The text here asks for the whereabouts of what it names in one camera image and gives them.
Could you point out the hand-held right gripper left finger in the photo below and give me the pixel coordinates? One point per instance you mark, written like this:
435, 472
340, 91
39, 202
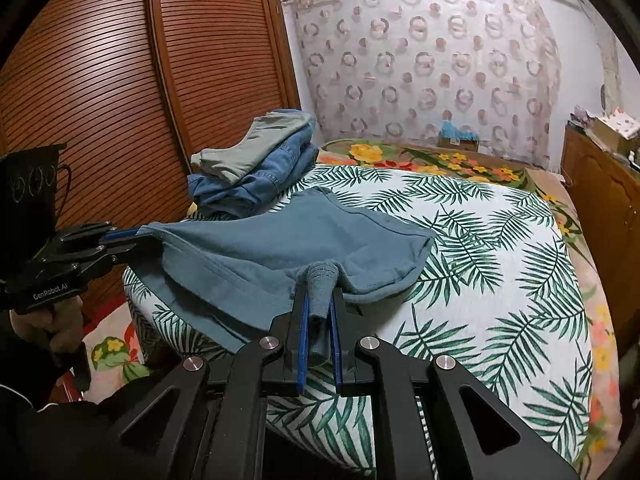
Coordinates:
301, 345

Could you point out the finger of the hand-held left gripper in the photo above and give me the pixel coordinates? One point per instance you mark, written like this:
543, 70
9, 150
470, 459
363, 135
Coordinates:
90, 262
85, 237

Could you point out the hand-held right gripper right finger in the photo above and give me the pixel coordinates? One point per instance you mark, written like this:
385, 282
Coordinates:
336, 345

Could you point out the blue shorts pants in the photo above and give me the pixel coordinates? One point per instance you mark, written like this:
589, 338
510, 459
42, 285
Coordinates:
250, 260

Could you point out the folded grey pants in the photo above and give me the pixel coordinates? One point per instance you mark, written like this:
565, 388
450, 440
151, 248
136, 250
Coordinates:
250, 155

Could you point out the person's left hand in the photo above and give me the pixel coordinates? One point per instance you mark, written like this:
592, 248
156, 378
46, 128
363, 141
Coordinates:
55, 327

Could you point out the wooden louvred wardrobe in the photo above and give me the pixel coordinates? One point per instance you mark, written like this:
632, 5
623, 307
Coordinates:
100, 85

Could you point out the bed with palm-leaf sheet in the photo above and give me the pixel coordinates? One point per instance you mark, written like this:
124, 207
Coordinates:
475, 260

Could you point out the folded denim jeans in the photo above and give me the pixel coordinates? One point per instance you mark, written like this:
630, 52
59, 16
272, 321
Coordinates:
272, 175

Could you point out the floral blanket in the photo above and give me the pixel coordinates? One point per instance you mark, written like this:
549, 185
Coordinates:
450, 160

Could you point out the cardboard box with blue cloth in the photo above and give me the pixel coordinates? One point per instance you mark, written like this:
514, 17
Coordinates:
457, 135

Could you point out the circle patterned curtain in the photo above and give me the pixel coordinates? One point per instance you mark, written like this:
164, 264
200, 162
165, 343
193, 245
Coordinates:
425, 60

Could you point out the wooden cabinet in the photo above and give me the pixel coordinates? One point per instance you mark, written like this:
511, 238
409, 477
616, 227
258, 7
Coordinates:
600, 195

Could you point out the white dotted box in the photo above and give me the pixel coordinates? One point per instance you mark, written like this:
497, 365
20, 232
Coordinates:
617, 127

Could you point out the white wrapped pipe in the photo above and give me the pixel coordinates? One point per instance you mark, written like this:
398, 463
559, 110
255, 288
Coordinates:
611, 75

